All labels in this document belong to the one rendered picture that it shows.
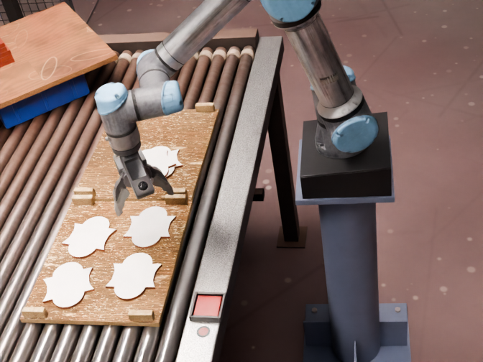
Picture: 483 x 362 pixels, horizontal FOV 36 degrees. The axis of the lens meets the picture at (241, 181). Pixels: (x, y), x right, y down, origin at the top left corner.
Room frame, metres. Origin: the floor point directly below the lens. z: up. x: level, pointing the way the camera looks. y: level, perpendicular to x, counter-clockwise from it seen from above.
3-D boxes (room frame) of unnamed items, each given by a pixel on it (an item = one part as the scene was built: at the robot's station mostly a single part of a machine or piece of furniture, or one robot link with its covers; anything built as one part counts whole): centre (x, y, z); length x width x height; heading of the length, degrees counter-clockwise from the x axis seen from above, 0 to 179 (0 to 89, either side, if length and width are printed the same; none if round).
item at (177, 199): (1.50, 0.18, 0.95); 0.06 x 0.02 x 0.03; 75
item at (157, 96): (1.46, 0.16, 1.31); 0.11 x 0.11 x 0.08; 3
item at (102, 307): (1.35, 0.36, 0.93); 0.41 x 0.35 x 0.02; 165
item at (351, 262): (1.60, -0.30, 0.43); 0.38 x 0.38 x 0.87; 77
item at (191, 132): (1.75, 0.25, 0.93); 0.41 x 0.35 x 0.02; 163
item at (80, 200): (1.57, 0.44, 0.95); 0.06 x 0.02 x 0.03; 75
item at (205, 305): (1.14, 0.13, 0.92); 0.06 x 0.06 x 0.01; 74
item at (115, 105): (1.44, 0.25, 1.32); 0.09 x 0.08 x 0.11; 93
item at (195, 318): (1.14, 0.13, 0.92); 0.08 x 0.08 x 0.02; 74
